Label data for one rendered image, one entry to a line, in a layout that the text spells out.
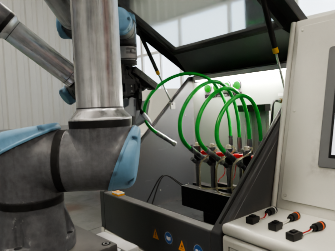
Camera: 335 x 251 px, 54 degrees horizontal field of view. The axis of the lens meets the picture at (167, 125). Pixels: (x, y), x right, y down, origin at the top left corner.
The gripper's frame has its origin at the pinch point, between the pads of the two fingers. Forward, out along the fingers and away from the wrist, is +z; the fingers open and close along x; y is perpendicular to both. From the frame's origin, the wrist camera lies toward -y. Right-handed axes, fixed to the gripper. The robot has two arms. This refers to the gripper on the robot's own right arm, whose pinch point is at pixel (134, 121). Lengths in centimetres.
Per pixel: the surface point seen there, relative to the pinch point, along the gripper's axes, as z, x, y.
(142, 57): -122, -519, -363
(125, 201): 30.8, -13.1, -2.4
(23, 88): -62, -663, -143
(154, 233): 38.0, 5.3, -2.2
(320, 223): 25, 55, -15
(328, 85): -8, 50, -33
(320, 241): 27, 59, -9
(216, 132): 4.3, 24.7, -13.5
